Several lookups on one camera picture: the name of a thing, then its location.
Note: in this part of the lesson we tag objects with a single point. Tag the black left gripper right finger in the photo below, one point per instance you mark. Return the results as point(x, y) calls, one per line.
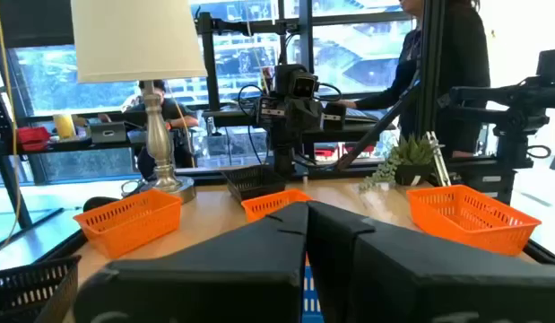
point(416, 278)

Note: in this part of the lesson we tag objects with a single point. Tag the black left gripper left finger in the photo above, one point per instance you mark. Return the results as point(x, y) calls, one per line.
point(241, 264)

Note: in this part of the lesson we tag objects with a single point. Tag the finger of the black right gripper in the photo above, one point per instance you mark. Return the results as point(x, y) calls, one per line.
point(271, 112)
point(334, 117)

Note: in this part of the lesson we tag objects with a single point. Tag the orange plastic basket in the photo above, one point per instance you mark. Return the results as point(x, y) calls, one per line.
point(472, 217)
point(270, 204)
point(129, 224)

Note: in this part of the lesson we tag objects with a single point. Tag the black plastic basket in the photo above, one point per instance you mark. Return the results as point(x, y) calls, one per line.
point(30, 291)
point(254, 181)

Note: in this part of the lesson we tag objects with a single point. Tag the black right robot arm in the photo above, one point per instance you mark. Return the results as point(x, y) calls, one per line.
point(283, 152)

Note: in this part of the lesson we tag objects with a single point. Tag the blue plastic basket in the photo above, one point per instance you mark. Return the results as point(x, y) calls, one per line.
point(310, 300)

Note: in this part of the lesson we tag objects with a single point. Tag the small potted green plant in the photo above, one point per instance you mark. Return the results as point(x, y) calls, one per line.
point(409, 159)

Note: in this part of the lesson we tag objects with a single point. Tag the person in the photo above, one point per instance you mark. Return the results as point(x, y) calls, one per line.
point(461, 67)
point(174, 114)

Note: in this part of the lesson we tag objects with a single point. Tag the white metal folding stand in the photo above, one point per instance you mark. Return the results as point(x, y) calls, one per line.
point(439, 159)

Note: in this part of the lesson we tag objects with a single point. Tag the white lamp shade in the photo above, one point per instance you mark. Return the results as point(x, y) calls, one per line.
point(133, 40)

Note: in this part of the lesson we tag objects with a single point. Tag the black round object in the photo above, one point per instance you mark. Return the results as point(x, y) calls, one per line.
point(97, 203)

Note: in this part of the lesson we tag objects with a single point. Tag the grey box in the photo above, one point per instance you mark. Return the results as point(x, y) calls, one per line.
point(107, 133)

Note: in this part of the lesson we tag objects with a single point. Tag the yellow cup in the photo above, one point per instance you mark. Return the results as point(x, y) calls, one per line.
point(64, 126)

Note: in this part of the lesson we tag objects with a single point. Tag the red box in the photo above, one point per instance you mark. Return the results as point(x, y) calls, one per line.
point(32, 138)

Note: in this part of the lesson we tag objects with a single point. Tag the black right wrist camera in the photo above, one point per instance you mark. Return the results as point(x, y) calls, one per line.
point(297, 81)

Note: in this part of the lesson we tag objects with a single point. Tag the black diagonal frame strut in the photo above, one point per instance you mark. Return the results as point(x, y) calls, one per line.
point(375, 130)

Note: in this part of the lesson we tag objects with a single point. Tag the black vertical frame post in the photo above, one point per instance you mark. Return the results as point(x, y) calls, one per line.
point(431, 67)

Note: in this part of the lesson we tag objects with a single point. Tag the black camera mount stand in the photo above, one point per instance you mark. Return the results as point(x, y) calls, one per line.
point(514, 121)

